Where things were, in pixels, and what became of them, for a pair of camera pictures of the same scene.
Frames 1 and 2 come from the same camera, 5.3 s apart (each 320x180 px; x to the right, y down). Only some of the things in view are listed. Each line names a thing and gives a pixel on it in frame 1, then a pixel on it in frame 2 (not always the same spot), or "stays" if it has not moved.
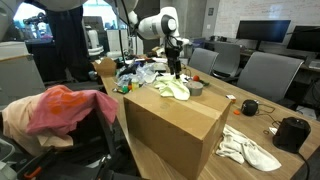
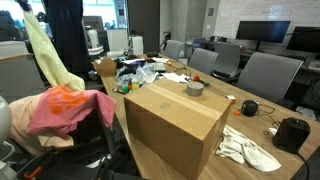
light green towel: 170,86 → 62,77
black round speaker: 291,134 stays
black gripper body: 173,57 → 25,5
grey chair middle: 202,59 stays
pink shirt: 59,109 stays
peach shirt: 15,121 stays
